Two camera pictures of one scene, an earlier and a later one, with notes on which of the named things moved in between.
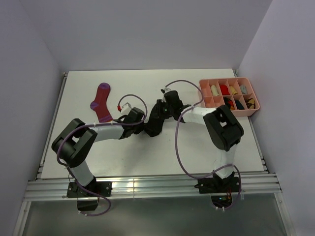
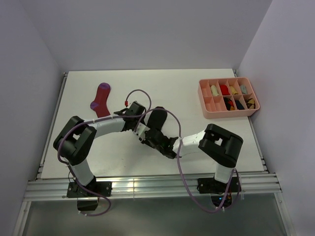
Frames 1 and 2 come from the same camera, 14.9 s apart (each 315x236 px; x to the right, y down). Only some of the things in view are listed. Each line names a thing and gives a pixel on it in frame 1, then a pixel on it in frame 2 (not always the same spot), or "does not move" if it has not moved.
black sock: x=154 y=125 does not move
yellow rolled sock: x=233 y=91 does not move
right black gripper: x=160 y=104 → x=145 y=141
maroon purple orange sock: x=99 y=105 does not move
